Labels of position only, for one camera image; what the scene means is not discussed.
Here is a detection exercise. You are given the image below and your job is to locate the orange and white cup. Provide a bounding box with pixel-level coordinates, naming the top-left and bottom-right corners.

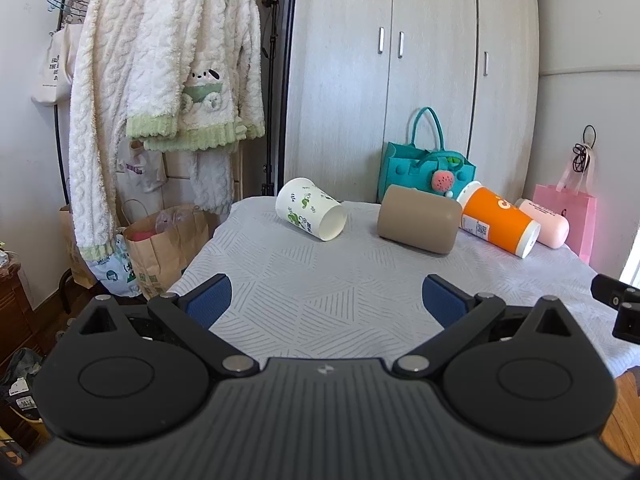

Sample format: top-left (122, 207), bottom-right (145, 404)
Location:
top-left (457, 181), bottom-right (541, 259)

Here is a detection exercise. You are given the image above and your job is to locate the white paper cup green print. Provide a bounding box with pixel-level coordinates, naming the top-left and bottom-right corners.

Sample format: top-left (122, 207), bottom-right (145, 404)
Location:
top-left (276, 178), bottom-right (347, 242)

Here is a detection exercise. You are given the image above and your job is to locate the black cable on hook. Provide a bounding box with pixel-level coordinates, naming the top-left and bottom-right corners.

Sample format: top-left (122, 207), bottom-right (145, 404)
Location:
top-left (572, 123), bottom-right (598, 174)

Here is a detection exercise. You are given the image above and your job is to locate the white wardrobe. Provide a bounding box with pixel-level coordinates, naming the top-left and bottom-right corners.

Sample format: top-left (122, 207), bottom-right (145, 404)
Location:
top-left (278, 0), bottom-right (539, 202)

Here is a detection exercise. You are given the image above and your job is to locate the cream fluffy cartoon jacket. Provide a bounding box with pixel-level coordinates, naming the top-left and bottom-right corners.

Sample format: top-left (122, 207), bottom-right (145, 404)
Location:
top-left (126, 0), bottom-right (265, 152)

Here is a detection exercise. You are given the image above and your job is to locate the teal felt handbag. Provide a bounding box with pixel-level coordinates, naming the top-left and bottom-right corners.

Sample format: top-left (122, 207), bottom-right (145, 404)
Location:
top-left (376, 106), bottom-right (476, 203)

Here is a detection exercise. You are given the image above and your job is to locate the pink paper gift bag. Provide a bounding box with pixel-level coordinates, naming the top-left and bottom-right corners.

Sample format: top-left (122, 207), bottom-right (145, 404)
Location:
top-left (533, 154), bottom-right (598, 264)

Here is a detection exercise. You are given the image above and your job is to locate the brown paper bag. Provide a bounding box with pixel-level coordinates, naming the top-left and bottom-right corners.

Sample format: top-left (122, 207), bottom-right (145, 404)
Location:
top-left (122, 204), bottom-right (210, 299)

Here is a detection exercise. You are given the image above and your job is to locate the tan steel tumbler cup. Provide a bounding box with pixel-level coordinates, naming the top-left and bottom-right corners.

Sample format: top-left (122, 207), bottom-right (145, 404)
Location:
top-left (378, 185), bottom-right (462, 255)

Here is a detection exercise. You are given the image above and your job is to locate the brown wooden cabinet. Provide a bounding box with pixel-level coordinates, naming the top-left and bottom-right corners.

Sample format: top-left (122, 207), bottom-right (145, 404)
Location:
top-left (0, 263), bottom-right (34, 362)

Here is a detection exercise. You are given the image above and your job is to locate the white patterned tablecloth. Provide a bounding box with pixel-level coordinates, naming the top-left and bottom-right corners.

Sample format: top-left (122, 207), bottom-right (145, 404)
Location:
top-left (172, 197), bottom-right (639, 376)

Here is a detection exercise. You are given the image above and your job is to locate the pink cup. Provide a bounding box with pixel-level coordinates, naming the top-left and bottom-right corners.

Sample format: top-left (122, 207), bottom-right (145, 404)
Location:
top-left (516, 198), bottom-right (570, 249)

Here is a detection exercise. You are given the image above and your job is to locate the white tote bag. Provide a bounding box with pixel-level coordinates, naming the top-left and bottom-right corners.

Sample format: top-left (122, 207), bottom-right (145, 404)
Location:
top-left (32, 24), bottom-right (82, 106)

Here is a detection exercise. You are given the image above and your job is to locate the black clothes rack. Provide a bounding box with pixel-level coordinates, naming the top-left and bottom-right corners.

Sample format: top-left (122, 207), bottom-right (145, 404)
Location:
top-left (47, 0), bottom-right (88, 205)

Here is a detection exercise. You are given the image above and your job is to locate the white fluffy robe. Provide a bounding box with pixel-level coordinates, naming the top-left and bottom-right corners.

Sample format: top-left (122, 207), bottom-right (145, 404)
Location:
top-left (67, 0), bottom-right (166, 262)

